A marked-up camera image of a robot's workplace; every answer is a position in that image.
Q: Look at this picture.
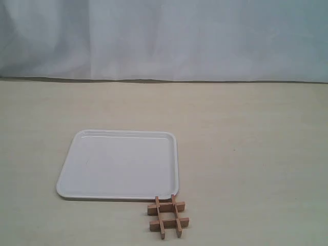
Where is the notched wooden piece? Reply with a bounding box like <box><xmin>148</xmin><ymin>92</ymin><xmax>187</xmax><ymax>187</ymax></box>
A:
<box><xmin>147</xmin><ymin>202</ymin><xmax>186</xmax><ymax>216</ymax></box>
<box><xmin>149</xmin><ymin>217</ymin><xmax>190</xmax><ymax>231</ymax></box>
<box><xmin>171</xmin><ymin>194</ymin><xmax>182</xmax><ymax>238</ymax></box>
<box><xmin>155</xmin><ymin>196</ymin><xmax>165</xmax><ymax>240</ymax></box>

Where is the white rectangular plastic tray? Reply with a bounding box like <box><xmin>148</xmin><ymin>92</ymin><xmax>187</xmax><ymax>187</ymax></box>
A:
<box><xmin>56</xmin><ymin>129</ymin><xmax>179</xmax><ymax>200</ymax></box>

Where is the white backdrop curtain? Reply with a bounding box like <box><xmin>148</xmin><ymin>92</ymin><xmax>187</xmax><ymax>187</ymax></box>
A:
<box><xmin>1</xmin><ymin>1</ymin><xmax>327</xmax><ymax>83</ymax></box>

